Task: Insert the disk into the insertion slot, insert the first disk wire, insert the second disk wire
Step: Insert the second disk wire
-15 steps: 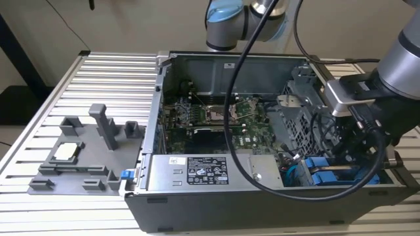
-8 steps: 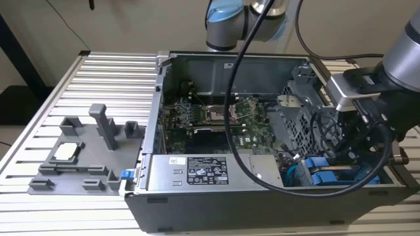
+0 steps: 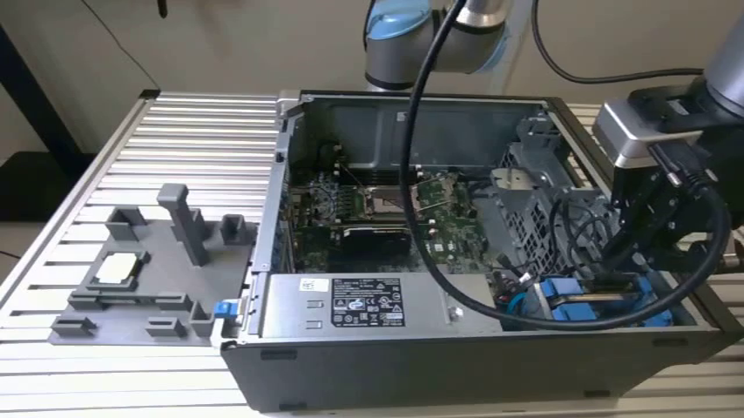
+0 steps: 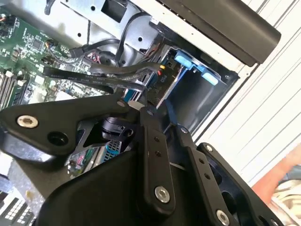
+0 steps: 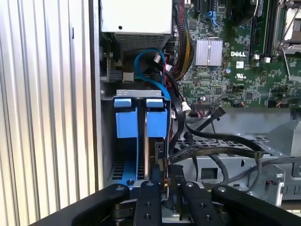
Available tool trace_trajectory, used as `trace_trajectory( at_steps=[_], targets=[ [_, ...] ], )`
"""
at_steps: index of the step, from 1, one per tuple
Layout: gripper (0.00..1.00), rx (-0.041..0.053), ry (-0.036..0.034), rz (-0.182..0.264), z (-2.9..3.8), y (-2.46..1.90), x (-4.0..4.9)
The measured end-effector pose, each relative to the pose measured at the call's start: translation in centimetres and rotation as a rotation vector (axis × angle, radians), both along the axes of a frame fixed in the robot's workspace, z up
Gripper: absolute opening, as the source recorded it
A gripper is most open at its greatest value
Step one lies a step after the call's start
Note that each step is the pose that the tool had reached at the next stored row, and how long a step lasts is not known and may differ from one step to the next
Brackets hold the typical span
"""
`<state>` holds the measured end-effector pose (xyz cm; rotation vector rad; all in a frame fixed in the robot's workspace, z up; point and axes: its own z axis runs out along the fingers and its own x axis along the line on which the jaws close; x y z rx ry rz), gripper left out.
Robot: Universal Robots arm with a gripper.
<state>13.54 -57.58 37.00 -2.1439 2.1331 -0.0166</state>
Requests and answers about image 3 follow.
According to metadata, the hard disk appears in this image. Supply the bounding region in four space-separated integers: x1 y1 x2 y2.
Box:
537 276 679 327

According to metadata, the grey metal disk bay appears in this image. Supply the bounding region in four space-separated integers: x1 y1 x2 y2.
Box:
473 111 699 332

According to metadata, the green motherboard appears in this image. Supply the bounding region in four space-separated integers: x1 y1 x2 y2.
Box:
288 169 496 275

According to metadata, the CPU socket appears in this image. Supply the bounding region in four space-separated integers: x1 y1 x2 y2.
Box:
360 185 420 217

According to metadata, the black graphics card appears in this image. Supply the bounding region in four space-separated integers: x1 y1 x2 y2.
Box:
337 224 415 262

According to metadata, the black open PC case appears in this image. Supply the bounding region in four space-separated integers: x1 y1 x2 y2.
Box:
220 89 744 413

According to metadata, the thin metal locking lever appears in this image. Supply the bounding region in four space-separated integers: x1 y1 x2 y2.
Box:
337 163 368 191

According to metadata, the silver power supply unit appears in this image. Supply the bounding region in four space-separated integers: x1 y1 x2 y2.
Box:
258 273 505 334

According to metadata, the grey parts rack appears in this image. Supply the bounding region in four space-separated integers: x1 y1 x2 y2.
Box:
50 182 261 347

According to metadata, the silver CPU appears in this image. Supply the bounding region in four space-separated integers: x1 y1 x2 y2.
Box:
95 253 142 285

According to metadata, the black furniture stand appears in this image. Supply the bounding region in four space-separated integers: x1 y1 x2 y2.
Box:
0 21 98 221

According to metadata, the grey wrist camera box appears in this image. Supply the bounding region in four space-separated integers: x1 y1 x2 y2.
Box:
592 84 708 169

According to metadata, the silver metal bracket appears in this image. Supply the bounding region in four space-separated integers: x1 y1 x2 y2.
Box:
491 167 553 192

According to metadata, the blue data cable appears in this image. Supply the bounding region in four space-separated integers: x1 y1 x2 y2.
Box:
501 290 529 326

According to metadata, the thin black cable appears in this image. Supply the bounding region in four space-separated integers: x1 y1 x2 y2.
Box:
532 0 708 84

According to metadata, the thick black camera cable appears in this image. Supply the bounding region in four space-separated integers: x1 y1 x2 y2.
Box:
399 0 734 334

